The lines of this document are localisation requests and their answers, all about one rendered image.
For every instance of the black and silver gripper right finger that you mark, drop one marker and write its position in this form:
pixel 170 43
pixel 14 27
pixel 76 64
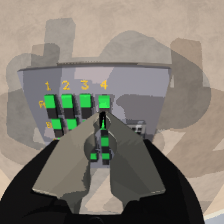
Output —
pixel 140 171

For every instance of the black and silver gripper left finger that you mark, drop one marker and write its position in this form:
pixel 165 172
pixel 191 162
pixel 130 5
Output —
pixel 60 171

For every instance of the grey switch panel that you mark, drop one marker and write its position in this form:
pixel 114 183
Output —
pixel 133 93

